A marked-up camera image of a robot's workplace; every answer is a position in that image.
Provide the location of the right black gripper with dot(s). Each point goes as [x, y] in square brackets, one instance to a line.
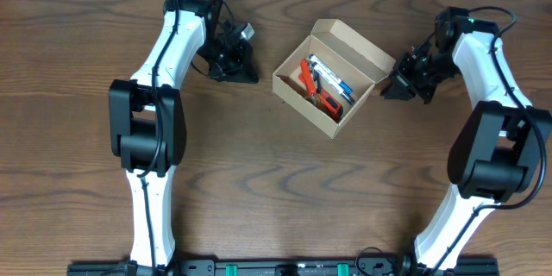
[412, 76]

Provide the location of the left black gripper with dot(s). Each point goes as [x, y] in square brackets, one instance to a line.
[233, 65]

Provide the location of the blue whiteboard marker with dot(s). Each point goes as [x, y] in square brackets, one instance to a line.
[342, 84]

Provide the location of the red utility knife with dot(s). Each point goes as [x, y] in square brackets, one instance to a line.
[333, 107]

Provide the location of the cardboard box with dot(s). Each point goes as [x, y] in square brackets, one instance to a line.
[353, 58]

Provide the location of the black whiteboard marker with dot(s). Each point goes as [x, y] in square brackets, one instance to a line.
[332, 82]

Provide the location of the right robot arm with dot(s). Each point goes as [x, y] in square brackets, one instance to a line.
[499, 159]

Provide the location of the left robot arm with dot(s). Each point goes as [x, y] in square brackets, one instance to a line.
[147, 122]

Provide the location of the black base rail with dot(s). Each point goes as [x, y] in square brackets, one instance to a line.
[373, 264]

